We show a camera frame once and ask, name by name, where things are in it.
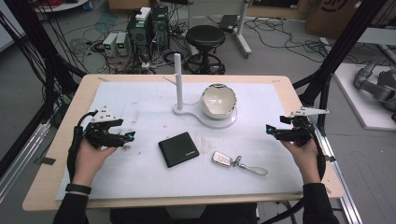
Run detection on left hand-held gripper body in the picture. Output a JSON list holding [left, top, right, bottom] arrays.
[[84, 105, 129, 149]]

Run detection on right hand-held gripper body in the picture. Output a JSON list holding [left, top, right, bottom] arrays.
[[276, 106, 330, 147]]

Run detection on person's right hand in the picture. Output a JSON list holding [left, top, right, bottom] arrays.
[[279, 137, 322, 185]]

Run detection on person's left hand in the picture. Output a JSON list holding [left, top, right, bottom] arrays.
[[72, 138, 118, 189]]

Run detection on black leather wallet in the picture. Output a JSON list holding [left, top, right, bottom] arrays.
[[157, 131, 201, 169]]

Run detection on white table mat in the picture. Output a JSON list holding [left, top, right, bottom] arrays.
[[55, 80, 305, 201]]

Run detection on white egg-shaped bowl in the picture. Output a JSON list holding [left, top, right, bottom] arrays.
[[200, 82, 238, 120]]

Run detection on white floor board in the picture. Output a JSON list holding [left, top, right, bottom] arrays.
[[333, 62, 396, 132]]

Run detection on black wristband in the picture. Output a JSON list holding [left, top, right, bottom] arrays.
[[64, 183, 93, 196]]

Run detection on white stand with pole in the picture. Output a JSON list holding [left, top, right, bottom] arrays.
[[172, 52, 238, 131]]

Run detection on white power supply box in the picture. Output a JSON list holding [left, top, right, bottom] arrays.
[[102, 32, 119, 58], [115, 31, 130, 57]]

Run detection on white metal stand leg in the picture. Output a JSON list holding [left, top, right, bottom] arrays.
[[233, 0, 254, 60]]

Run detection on black computer tower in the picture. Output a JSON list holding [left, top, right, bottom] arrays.
[[126, 7, 154, 62], [150, 4, 171, 53]]

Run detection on black round stool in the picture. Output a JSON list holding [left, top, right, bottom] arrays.
[[182, 24, 227, 76]]

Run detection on brown cardboard box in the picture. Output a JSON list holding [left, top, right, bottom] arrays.
[[304, 0, 372, 39]]

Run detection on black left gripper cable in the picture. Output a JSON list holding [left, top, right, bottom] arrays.
[[66, 109, 99, 185]]

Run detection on silver car key with strap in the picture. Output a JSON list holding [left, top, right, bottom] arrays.
[[211, 150, 270, 177]]

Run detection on aluminium rail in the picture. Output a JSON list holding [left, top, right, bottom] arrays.
[[313, 125, 364, 224], [0, 120, 52, 204]]

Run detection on black frame post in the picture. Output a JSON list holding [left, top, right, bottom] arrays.
[[3, 0, 89, 119], [291, 0, 390, 138]]

